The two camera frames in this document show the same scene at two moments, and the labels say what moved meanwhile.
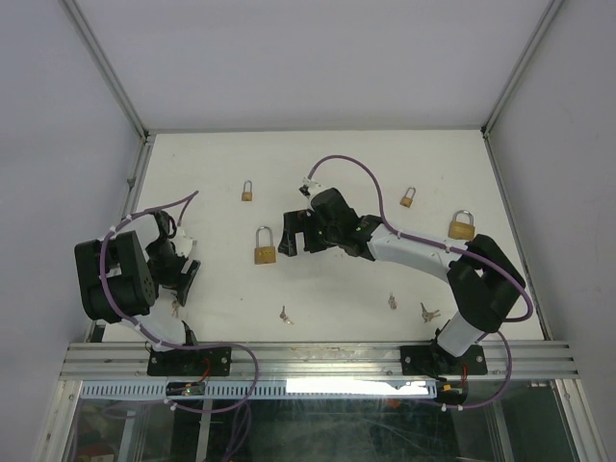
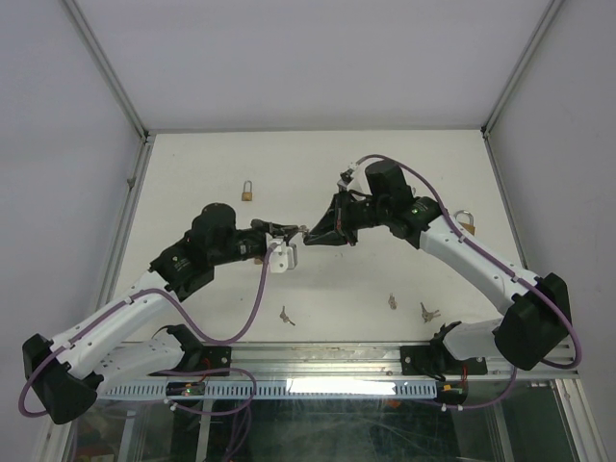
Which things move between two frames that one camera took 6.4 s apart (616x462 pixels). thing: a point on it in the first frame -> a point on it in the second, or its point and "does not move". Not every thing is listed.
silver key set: x=392 y=301 does not move
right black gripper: x=297 y=221 -> x=334 y=228
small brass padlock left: x=247 y=195 does not move
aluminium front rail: x=528 y=361 does not move
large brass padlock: x=461 y=230 does not move
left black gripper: x=180 y=281 -> x=273 y=229
